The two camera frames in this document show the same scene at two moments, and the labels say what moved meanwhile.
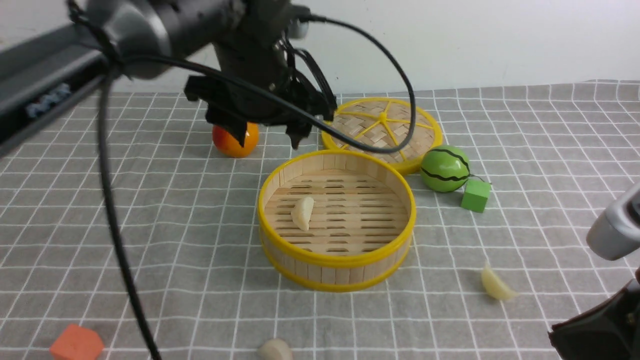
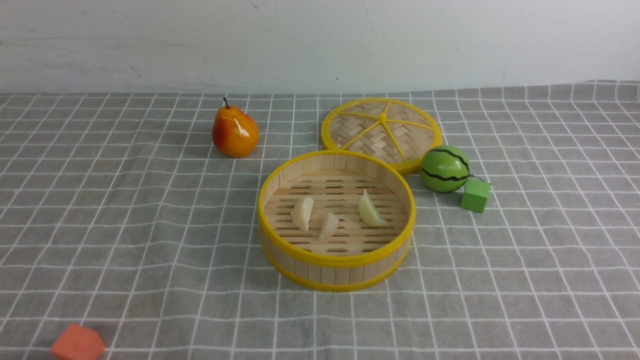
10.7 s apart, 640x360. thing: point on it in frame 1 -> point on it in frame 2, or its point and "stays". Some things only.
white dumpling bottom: x=274 y=349 -> x=330 y=224
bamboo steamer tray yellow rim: x=362 y=224 stays
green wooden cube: x=475 y=195 stays
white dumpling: x=301 y=214 stays
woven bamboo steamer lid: x=385 y=122 stays
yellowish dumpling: x=493 y=286 -> x=368 y=214
